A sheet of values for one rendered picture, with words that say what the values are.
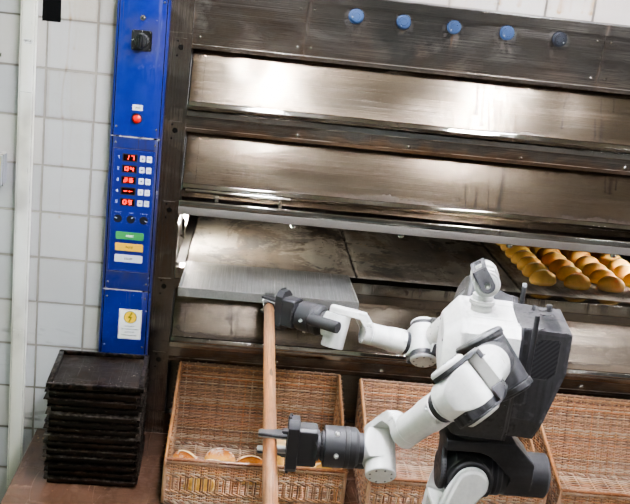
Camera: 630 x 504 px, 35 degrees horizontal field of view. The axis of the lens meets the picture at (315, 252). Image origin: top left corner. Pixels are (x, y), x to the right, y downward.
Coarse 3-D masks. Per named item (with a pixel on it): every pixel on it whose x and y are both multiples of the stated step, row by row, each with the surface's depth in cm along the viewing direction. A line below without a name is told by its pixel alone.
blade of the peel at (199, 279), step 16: (192, 272) 319; (208, 272) 321; (224, 272) 323; (240, 272) 325; (256, 272) 327; (272, 272) 329; (288, 272) 330; (304, 272) 332; (192, 288) 296; (208, 288) 305; (224, 288) 307; (240, 288) 309; (256, 288) 310; (272, 288) 312; (288, 288) 314; (304, 288) 316; (320, 288) 317; (336, 288) 319; (352, 288) 317; (320, 304) 299; (336, 304) 300; (352, 304) 300
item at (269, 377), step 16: (272, 304) 289; (272, 320) 276; (272, 336) 264; (272, 352) 252; (272, 368) 242; (272, 384) 233; (272, 400) 224; (272, 416) 216; (272, 448) 202; (272, 464) 195; (272, 480) 189; (272, 496) 183
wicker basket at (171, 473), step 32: (192, 384) 332; (224, 384) 333; (256, 384) 334; (288, 384) 335; (320, 384) 336; (192, 416) 332; (224, 416) 334; (256, 416) 334; (288, 416) 335; (320, 416) 336; (192, 448) 329; (224, 448) 331; (256, 448) 334; (224, 480) 294; (256, 480) 294; (288, 480) 295; (320, 480) 296
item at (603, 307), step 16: (176, 272) 325; (368, 288) 330; (384, 288) 330; (400, 288) 330; (416, 288) 331; (432, 288) 332; (448, 288) 334; (528, 304) 334; (544, 304) 335; (560, 304) 335; (576, 304) 335; (592, 304) 335; (608, 304) 337; (624, 304) 339
